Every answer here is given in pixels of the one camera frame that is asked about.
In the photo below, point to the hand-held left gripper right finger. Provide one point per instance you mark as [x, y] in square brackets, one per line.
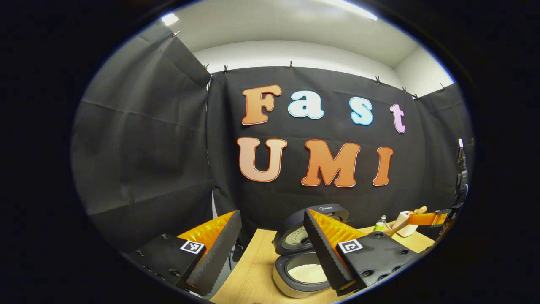
[325, 253]

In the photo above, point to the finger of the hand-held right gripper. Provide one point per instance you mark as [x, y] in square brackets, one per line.
[426, 218]

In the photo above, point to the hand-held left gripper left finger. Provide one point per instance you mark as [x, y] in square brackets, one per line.
[219, 253]

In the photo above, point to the dark grey rice cooker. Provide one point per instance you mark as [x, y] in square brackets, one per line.
[291, 234]

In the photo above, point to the toast bread slices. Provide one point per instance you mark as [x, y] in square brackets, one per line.
[420, 210]

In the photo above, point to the white toaster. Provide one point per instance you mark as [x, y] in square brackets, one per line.
[407, 231]

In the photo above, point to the green drink bottle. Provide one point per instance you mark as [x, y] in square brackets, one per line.
[380, 225]

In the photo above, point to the black backdrop cloth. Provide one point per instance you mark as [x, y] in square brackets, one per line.
[139, 147]

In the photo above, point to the long ceiling light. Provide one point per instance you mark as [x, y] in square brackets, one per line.
[354, 8]

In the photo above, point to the small ceiling light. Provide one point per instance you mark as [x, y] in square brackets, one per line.
[170, 19]

